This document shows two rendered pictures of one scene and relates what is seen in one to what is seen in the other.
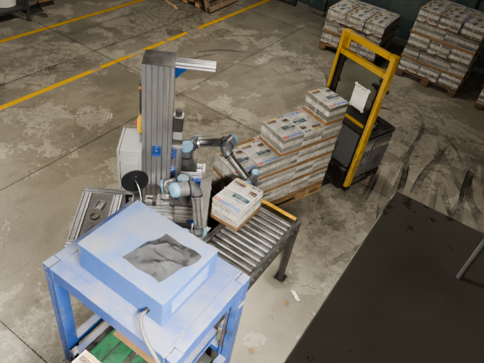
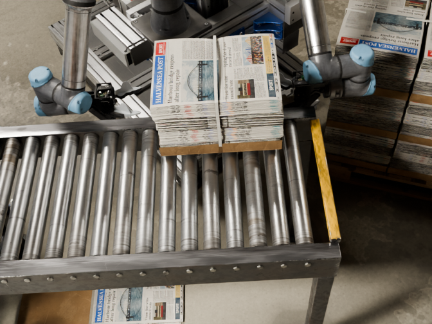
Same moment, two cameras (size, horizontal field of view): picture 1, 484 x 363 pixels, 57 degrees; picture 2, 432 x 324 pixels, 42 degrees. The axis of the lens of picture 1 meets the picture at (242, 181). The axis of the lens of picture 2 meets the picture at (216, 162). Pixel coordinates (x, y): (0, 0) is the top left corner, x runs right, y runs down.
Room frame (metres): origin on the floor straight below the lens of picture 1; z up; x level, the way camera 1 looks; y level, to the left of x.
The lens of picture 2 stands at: (2.38, -1.06, 2.19)
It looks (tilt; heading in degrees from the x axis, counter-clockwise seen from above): 54 degrees down; 66
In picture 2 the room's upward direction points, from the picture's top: 7 degrees counter-clockwise
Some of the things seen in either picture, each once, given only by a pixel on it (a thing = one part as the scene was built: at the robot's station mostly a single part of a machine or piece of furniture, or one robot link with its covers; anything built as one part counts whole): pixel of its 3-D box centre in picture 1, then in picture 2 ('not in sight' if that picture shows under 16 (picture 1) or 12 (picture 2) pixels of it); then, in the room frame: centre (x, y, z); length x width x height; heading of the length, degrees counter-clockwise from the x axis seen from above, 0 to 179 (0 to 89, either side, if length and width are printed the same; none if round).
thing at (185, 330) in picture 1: (149, 274); not in sight; (1.55, 0.43, 1.50); 0.94 x 0.68 x 0.10; 63
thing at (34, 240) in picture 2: not in sight; (42, 196); (2.28, 0.05, 0.77); 0.47 x 0.05 x 0.05; 63
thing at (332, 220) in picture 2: (276, 208); (324, 175); (3.04, -0.36, 0.81); 0.43 x 0.03 x 0.02; 63
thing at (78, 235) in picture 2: (229, 257); (83, 193); (2.39, -0.01, 0.77); 0.47 x 0.05 x 0.05; 63
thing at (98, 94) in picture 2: not in sight; (98, 99); (2.57, 0.31, 0.80); 0.12 x 0.08 x 0.09; 154
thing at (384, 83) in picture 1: (367, 127); not in sight; (4.47, -1.30, 0.97); 0.09 x 0.09 x 1.75; 43
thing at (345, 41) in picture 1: (328, 99); not in sight; (4.95, -0.85, 0.97); 0.09 x 0.09 x 1.75; 43
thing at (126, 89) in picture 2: not in sight; (126, 87); (2.68, 0.31, 0.79); 0.09 x 0.03 x 0.06; 0
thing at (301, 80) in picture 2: not in sight; (309, 87); (3.20, -0.04, 0.81); 0.12 x 0.08 x 0.09; 153
